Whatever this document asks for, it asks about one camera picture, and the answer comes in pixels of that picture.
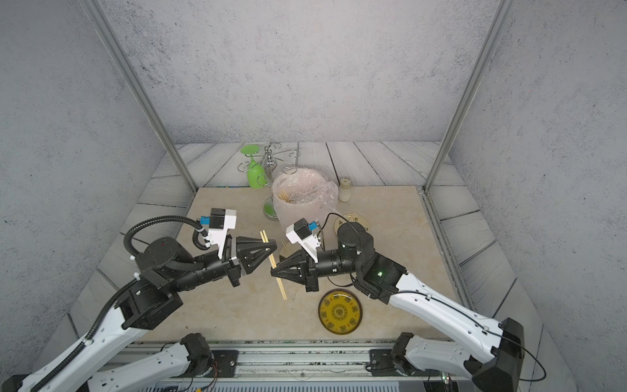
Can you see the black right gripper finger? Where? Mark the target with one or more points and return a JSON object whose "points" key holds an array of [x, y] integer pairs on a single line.
{"points": [[291, 265], [291, 275]]}

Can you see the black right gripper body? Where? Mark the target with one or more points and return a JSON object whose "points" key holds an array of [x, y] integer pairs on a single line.
{"points": [[313, 277]]}

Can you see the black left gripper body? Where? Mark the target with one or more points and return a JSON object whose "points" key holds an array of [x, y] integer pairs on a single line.
{"points": [[232, 271]]}

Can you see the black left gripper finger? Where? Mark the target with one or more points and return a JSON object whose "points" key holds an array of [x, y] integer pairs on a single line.
{"points": [[252, 255], [252, 245]]}

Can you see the chopsticks pair one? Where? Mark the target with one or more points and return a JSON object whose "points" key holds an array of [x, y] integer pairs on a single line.
{"points": [[273, 263]]}

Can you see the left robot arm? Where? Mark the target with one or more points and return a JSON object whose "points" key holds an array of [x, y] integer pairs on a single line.
{"points": [[152, 296]]}

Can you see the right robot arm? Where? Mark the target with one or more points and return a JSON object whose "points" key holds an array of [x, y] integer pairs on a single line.
{"points": [[487, 351]]}

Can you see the bare chopsticks in bin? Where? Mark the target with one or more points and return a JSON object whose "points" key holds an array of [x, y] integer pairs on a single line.
{"points": [[291, 198]]}

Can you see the yellow patterned round plate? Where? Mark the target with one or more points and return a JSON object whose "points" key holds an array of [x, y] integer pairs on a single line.
{"points": [[340, 312]]}

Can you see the white trash bin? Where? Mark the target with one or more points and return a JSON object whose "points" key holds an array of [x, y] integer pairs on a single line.
{"points": [[299, 201]]}

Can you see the green plastic goblet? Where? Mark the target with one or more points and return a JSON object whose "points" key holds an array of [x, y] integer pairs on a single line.
{"points": [[253, 166]]}

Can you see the small cream bottle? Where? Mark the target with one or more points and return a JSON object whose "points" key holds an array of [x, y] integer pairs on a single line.
{"points": [[345, 190]]}

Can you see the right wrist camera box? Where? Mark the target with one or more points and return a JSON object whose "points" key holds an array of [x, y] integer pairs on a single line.
{"points": [[302, 233]]}

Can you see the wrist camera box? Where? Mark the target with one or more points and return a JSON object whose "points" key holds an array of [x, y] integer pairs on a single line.
{"points": [[302, 233], [215, 228]]}

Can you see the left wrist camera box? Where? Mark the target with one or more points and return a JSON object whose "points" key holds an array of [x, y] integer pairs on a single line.
{"points": [[215, 228]]}

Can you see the chrome wire cup rack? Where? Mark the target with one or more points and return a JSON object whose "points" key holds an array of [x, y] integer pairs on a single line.
{"points": [[278, 161]]}

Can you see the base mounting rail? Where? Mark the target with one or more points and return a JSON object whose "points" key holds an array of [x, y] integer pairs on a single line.
{"points": [[313, 362]]}

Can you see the metal corner post left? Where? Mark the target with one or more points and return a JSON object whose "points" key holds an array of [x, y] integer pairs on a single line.
{"points": [[107, 36]]}

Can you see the metal corner post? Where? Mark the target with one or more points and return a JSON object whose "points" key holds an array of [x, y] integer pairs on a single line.
{"points": [[499, 22], [107, 36]]}

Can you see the metal corner post right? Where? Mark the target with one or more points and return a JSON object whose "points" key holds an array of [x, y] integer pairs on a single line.
{"points": [[499, 22]]}

